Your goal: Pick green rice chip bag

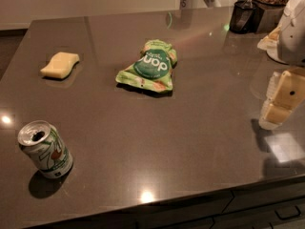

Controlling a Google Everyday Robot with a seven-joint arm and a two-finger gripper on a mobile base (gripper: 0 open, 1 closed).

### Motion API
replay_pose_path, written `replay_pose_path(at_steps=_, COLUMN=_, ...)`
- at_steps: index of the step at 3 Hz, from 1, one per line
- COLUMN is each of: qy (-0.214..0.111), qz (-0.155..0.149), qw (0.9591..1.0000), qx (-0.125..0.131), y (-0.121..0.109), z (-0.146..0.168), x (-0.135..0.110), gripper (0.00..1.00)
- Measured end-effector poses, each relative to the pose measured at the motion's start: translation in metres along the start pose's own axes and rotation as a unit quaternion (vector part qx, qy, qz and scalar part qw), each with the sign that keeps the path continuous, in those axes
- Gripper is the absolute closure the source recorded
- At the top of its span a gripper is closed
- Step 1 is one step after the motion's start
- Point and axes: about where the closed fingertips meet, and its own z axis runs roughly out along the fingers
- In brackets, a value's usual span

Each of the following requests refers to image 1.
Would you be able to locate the yellow sponge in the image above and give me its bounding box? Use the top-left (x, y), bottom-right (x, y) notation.
top-left (40, 52), bottom-right (79, 79)

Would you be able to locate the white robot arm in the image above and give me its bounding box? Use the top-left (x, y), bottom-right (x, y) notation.
top-left (257, 0), bottom-right (305, 130)

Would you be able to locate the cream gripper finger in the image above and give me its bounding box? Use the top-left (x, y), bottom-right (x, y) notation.
top-left (257, 27), bottom-right (280, 51)
top-left (258, 102), bottom-right (292, 130)

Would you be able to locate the dark box with snacks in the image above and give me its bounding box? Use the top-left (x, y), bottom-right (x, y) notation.
top-left (244, 0), bottom-right (289, 32)

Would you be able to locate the green rice chip bag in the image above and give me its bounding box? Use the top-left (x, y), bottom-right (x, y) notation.
top-left (115, 39), bottom-right (177, 94)

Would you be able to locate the black mesh cup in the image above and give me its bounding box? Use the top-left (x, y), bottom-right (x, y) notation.
top-left (230, 1), bottom-right (256, 34)

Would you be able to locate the open soda can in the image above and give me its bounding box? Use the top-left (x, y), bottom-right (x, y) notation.
top-left (17, 120), bottom-right (73, 179)

